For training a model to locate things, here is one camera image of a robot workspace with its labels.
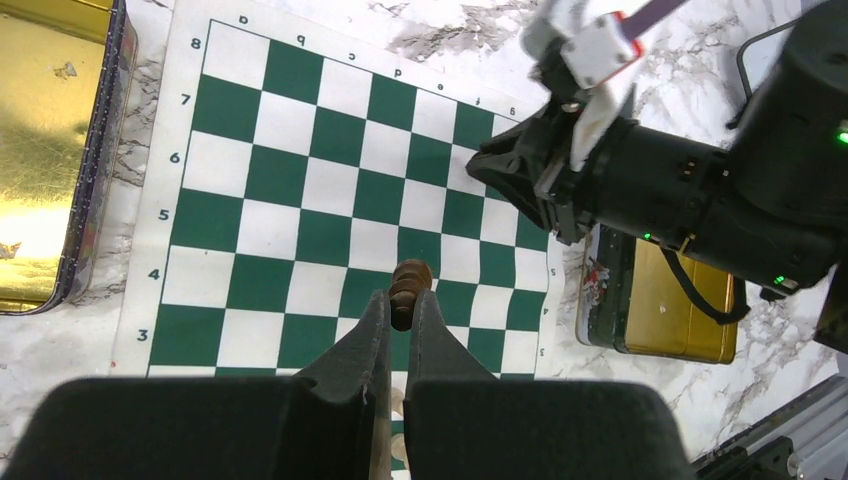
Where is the empty gold tin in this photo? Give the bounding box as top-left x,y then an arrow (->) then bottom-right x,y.
575,225 -> 737,364

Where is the gold tin with dark pieces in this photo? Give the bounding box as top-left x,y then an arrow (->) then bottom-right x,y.
1,1 -> 137,316

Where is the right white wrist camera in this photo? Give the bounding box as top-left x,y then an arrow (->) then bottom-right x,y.
522,1 -> 643,172

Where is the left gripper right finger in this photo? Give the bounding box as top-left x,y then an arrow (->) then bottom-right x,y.
404,290 -> 695,479

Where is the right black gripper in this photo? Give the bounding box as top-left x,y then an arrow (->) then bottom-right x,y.
466,104 -> 835,292

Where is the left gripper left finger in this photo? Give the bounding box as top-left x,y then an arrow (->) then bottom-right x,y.
4,291 -> 391,479

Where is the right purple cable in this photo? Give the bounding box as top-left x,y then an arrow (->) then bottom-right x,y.
619,0 -> 690,41

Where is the light wooden chess pieces row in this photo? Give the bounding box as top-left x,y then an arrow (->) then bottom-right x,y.
390,387 -> 409,474

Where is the white tablet whiteboard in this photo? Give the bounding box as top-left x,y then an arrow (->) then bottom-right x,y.
736,20 -> 797,101

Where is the dark brown chess piece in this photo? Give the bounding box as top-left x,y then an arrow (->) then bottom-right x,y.
388,259 -> 433,332

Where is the green and white chessboard mat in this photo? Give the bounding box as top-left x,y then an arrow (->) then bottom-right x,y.
109,0 -> 564,480

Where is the aluminium frame rail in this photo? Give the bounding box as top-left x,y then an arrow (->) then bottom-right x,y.
693,375 -> 847,480

